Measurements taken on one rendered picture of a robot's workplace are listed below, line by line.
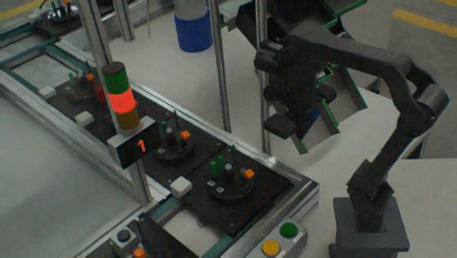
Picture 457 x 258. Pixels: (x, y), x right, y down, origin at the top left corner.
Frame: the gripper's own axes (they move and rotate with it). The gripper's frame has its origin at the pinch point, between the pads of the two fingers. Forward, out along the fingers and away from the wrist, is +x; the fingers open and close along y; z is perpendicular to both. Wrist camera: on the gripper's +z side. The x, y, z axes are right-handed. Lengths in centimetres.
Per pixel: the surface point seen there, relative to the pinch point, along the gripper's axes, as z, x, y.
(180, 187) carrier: 28.8, 26.4, 15.6
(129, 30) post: 128, 34, -40
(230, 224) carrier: 10.4, 28.3, 15.1
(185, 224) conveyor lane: 23.4, 33.9, 20.0
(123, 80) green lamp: 29.1, -13.6, 23.7
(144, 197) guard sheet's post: 33.3, 26.0, 24.8
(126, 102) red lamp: 29.2, -8.2, 24.5
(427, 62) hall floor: 60, 125, -231
